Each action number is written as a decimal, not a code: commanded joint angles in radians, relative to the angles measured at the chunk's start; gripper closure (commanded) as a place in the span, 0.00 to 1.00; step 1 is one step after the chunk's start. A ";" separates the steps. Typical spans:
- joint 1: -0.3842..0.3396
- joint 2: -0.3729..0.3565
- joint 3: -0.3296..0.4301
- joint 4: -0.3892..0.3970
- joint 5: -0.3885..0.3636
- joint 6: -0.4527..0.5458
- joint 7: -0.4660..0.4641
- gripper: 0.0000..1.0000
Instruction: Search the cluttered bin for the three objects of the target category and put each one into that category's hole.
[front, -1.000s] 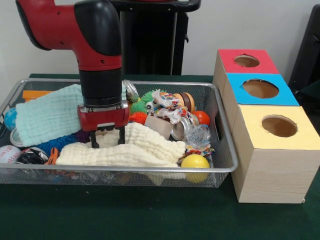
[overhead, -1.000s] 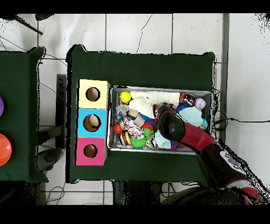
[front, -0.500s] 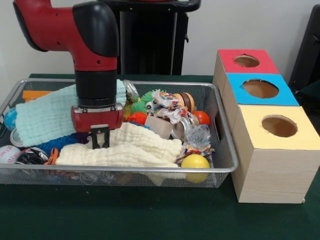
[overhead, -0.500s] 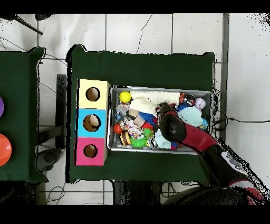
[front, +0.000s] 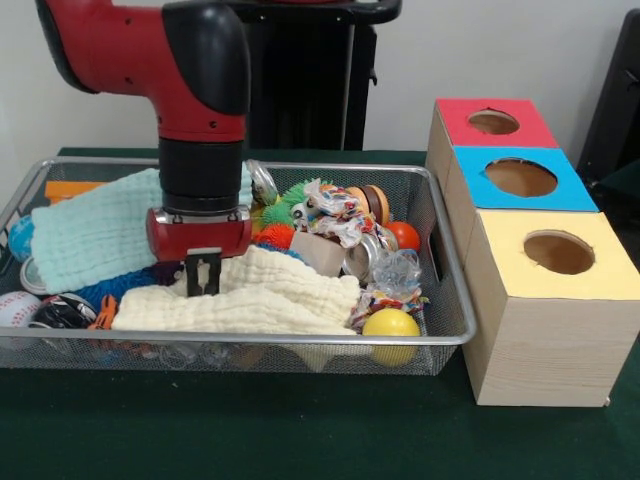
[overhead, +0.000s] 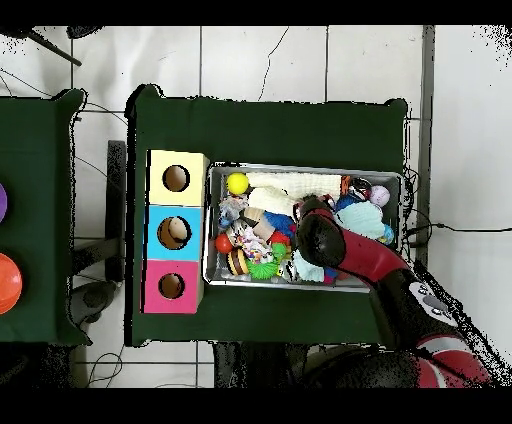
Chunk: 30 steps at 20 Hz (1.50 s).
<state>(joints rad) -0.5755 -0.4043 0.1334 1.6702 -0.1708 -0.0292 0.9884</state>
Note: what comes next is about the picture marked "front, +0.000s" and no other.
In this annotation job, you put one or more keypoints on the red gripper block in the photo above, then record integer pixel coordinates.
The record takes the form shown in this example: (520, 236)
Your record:
(200, 240)

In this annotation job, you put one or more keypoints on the cream muslin cloth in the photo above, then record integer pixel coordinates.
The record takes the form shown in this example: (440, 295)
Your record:
(260, 300)

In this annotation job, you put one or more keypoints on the mint green cloth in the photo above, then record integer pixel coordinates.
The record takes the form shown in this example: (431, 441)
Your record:
(90, 235)

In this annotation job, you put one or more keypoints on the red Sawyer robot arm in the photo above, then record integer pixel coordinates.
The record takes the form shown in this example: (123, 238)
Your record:
(200, 100)

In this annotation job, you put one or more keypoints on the shallow clear mesh bin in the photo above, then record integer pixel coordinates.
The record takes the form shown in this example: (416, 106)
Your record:
(200, 359)

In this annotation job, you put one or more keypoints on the wooden three-hole sorting box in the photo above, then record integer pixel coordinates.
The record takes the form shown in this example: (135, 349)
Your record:
(550, 350)

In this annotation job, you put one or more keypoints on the blue spiky ball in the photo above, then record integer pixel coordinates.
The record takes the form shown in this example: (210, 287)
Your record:
(107, 292)

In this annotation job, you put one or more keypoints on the orange plastic toy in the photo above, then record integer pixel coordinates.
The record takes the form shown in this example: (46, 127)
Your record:
(70, 190)

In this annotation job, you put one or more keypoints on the dark green tablecloth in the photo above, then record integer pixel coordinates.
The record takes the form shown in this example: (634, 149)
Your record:
(300, 430)
(627, 180)

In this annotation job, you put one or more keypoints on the brown striped burger toy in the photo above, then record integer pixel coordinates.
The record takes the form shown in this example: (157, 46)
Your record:
(372, 200)

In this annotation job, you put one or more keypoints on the blue globe ball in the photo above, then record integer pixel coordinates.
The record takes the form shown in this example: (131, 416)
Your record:
(21, 240)

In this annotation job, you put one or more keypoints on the white baseball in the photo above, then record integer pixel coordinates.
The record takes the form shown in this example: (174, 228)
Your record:
(17, 309)

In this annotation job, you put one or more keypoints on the yellow ball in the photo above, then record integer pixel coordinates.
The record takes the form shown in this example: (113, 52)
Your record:
(391, 327)

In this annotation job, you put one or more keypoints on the red-orange ball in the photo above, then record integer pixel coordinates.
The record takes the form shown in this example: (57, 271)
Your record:
(404, 236)

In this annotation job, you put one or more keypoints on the black stand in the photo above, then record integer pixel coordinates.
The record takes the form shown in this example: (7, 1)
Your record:
(615, 100)

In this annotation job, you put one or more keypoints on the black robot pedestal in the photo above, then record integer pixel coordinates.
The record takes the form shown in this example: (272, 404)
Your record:
(310, 75)

